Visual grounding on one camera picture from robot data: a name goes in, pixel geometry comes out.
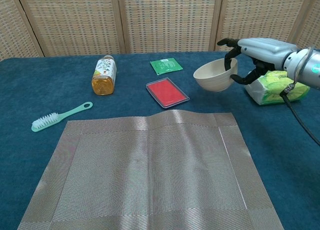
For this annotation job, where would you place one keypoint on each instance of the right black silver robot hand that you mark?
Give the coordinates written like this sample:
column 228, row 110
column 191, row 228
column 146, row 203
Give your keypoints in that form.
column 265, row 49

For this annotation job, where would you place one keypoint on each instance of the beige round bowl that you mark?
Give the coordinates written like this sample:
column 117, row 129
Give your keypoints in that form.
column 212, row 77

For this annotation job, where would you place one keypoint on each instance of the brown woven placemat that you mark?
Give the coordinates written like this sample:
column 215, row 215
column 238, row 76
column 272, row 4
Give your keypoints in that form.
column 155, row 175

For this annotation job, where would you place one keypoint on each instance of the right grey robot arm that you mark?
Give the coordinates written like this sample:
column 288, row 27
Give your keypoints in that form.
column 308, row 64

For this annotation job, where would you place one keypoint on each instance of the green yellow tissue pack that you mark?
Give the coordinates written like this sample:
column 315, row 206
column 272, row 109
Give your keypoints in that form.
column 271, row 89

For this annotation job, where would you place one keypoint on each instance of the woven bamboo folding screen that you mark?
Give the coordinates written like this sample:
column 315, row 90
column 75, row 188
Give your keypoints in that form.
column 170, row 19

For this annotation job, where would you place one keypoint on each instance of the green square sachet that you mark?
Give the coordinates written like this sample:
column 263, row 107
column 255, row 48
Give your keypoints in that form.
column 166, row 64

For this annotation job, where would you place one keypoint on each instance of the red ink pad clear case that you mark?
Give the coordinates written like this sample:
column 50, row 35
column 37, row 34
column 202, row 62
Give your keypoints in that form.
column 167, row 92

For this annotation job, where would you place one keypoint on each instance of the tea bottle with printed label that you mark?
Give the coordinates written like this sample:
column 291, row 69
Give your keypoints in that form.
column 103, row 76

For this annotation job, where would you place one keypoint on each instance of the mint green scrub brush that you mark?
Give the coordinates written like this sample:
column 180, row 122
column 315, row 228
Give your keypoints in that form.
column 50, row 119

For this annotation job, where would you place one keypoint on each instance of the teal carpet table cover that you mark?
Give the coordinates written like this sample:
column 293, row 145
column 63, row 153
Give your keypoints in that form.
column 37, row 72

